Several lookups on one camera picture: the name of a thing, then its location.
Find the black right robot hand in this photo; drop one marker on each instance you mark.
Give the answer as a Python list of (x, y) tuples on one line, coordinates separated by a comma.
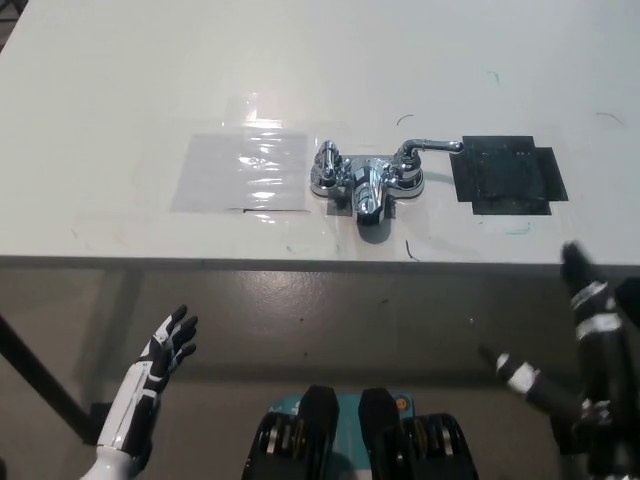
[(597, 325)]

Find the chrome faucet body with spout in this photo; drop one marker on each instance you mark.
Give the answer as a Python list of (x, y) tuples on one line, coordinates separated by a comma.
[(367, 185)]

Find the black tape square patch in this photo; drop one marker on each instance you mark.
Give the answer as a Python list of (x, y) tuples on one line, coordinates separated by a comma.
[(505, 175)]

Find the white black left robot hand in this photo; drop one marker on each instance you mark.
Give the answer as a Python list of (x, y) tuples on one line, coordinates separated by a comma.
[(150, 365)]

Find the black teal robot torso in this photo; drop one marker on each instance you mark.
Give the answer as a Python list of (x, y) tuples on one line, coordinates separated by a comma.
[(320, 440)]

